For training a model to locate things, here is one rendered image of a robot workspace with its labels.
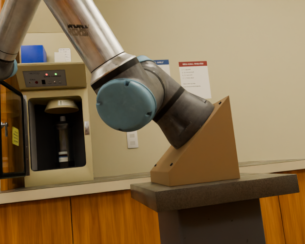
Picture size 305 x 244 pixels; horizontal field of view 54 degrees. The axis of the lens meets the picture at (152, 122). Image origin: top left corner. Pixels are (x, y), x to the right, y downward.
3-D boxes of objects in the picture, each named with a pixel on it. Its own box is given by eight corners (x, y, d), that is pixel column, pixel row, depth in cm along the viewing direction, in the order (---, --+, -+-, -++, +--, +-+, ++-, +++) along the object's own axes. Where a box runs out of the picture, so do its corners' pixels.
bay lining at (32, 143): (40, 170, 167) (37, 108, 172) (87, 165, 172) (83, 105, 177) (30, 170, 143) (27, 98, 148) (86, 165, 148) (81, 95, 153)
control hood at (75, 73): (20, 90, 148) (19, 71, 149) (87, 87, 154) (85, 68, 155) (13, 84, 137) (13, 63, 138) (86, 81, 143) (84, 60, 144)
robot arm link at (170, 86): (184, 81, 82) (146, 48, 81) (176, 92, 69) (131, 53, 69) (157, 112, 86) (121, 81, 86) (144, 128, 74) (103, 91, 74)
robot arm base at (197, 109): (223, 97, 75) (193, 71, 75) (191, 141, 69) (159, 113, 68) (197, 116, 89) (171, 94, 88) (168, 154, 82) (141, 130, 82)
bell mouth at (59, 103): (47, 114, 167) (46, 105, 167) (80, 112, 170) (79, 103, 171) (41, 108, 149) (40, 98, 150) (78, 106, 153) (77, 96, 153)
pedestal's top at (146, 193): (300, 192, 65) (297, 174, 65) (157, 212, 57) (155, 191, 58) (230, 185, 96) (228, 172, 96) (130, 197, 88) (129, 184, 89)
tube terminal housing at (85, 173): (35, 184, 166) (28, 52, 176) (94, 178, 172) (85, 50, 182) (24, 187, 141) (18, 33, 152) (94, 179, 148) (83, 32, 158)
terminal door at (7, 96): (26, 176, 141) (22, 93, 146) (-2, 179, 111) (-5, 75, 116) (24, 176, 141) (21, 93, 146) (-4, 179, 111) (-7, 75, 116)
